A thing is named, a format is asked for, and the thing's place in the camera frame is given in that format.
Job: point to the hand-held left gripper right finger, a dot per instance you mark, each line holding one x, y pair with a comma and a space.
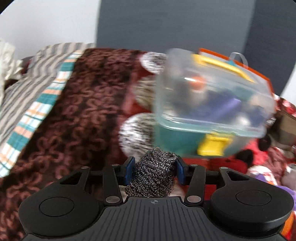
180, 172

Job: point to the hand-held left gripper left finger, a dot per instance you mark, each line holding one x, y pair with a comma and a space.
129, 170

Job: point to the steel wool scrubber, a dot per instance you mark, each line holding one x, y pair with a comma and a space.
150, 173

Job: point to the orange cardboard box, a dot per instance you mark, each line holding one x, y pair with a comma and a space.
266, 80

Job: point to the clear plastic storage box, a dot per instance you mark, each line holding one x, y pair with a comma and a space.
185, 104

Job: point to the red patterned blanket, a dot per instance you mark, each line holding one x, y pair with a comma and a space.
81, 115

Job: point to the purple cloth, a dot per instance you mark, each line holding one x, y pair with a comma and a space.
285, 188

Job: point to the brown plaid zipper pouch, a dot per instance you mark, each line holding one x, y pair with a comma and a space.
286, 129

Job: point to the grey striped bed sheet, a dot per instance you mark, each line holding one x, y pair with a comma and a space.
30, 97

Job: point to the grey headboard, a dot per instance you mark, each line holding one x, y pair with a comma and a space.
161, 25

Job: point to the cream crumpled cloth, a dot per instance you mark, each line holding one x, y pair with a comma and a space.
8, 60

